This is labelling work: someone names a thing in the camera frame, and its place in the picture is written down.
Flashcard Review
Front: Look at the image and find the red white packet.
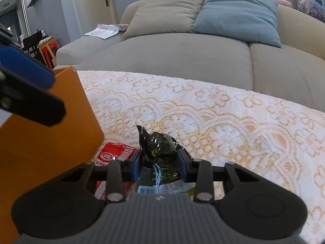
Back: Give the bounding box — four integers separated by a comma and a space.
93, 142, 138, 201

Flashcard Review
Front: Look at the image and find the black snack packet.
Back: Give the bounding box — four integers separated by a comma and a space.
136, 125, 196, 197

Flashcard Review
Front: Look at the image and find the black dining chair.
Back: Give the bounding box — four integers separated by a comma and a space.
23, 31, 42, 62

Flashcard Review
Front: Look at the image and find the orange cardboard box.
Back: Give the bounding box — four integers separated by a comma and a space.
1, 67, 104, 243

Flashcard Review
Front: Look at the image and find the white lace tablecloth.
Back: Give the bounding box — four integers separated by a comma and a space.
78, 71, 324, 243

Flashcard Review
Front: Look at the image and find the open magazine on sofa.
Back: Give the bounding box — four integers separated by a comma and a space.
84, 24, 129, 40

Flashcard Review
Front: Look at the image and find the beige door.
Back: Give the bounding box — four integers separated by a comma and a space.
73, 0, 118, 34

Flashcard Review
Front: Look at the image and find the grey sofa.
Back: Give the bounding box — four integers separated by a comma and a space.
57, 5, 324, 111

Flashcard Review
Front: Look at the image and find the blue cushion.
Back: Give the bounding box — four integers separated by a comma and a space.
192, 0, 282, 48

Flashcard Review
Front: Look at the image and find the beige cushion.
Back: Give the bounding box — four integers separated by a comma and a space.
121, 0, 204, 39

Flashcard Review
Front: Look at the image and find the wall shelf with plant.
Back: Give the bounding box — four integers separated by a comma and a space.
28, 0, 38, 8

